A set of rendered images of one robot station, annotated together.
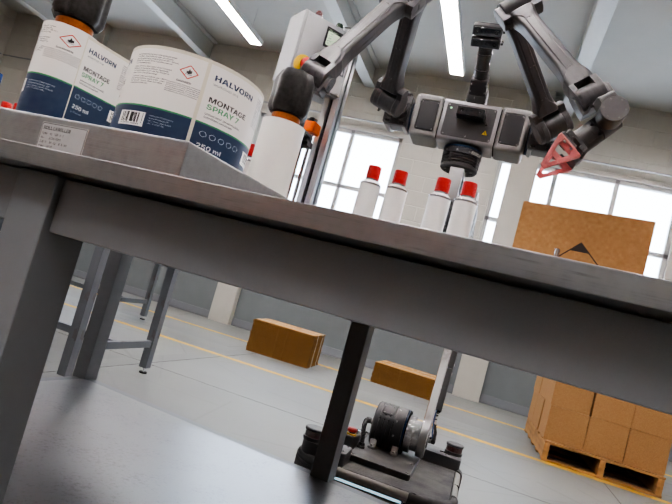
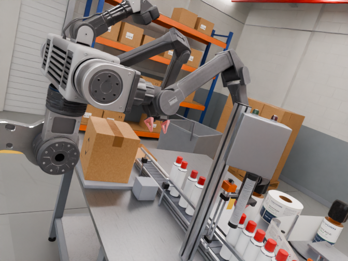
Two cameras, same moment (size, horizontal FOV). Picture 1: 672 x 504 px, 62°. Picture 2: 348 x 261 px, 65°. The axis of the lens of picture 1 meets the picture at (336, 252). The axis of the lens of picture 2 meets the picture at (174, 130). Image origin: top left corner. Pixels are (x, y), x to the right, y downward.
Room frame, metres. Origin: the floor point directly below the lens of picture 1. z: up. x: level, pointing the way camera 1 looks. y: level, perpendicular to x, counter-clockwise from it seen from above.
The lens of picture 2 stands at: (2.49, 0.50, 1.56)
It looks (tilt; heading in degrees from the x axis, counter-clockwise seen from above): 13 degrees down; 214
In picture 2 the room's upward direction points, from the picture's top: 18 degrees clockwise
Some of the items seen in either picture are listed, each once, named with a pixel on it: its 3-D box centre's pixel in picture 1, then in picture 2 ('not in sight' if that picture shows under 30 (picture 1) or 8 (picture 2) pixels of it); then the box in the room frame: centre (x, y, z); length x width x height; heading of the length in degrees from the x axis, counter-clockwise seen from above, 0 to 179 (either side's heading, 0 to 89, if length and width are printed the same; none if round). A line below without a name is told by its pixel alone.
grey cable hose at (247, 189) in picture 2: not in sight; (242, 200); (1.57, 0.24, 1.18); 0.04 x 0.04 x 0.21
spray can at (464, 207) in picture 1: (459, 226); (174, 173); (1.25, -0.25, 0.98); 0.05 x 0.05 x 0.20
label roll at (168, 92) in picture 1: (186, 123); (280, 209); (0.84, 0.27, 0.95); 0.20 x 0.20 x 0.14
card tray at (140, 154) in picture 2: not in sight; (133, 151); (1.03, -0.79, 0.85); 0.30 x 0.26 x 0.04; 67
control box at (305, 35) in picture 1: (315, 58); (255, 143); (1.53, 0.20, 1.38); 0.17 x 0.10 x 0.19; 122
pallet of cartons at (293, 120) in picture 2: not in sight; (252, 140); (-2.33, -1.07, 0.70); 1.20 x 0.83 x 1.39; 80
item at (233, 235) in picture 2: not in sight; (233, 235); (1.46, 0.24, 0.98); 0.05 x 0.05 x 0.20
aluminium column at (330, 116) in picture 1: (323, 142); (212, 186); (1.56, 0.12, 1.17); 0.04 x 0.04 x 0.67; 67
